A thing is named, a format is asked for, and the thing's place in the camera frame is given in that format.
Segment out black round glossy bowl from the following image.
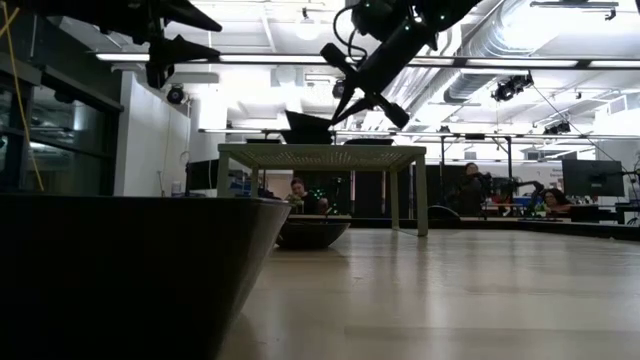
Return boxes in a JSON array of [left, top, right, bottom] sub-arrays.
[[344, 138, 396, 147]]

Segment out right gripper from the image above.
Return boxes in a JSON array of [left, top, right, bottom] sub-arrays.
[[319, 22, 436, 130]]

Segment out black oval bowl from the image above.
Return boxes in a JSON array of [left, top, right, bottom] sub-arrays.
[[276, 219, 352, 251]]

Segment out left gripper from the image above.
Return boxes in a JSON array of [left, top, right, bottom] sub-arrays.
[[59, 0, 224, 90]]

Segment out yellow cable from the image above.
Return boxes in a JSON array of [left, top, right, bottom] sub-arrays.
[[0, 0, 46, 194]]

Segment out black computer monitor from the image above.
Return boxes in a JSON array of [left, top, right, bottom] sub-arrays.
[[185, 158, 220, 192], [561, 158, 626, 198]]

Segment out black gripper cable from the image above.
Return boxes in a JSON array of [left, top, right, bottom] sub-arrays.
[[333, 3, 371, 64]]

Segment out black desk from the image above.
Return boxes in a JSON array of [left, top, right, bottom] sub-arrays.
[[569, 202, 640, 225]]

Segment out black framed glass partition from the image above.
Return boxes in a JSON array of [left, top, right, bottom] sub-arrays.
[[0, 0, 125, 197]]

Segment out person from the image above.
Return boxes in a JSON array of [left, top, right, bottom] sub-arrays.
[[288, 177, 331, 216], [539, 187, 574, 217], [452, 162, 489, 217]]

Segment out black overhead frame beam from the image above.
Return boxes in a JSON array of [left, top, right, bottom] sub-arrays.
[[198, 127, 640, 142]]

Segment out black square bowl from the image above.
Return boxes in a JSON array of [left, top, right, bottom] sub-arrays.
[[283, 109, 333, 133], [0, 193, 292, 360]]

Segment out mint green perforated shelf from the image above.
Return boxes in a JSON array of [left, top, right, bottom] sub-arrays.
[[217, 143, 430, 237]]

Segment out overhead LED light bar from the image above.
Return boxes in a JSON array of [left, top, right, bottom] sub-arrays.
[[94, 52, 640, 70]]

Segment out black background frame posts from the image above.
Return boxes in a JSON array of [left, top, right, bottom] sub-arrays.
[[438, 134, 515, 217]]

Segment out silver ventilation duct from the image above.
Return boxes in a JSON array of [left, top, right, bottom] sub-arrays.
[[442, 19, 531, 105]]

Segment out black rounded chair back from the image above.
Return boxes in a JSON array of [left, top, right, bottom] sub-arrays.
[[428, 204, 462, 221]]

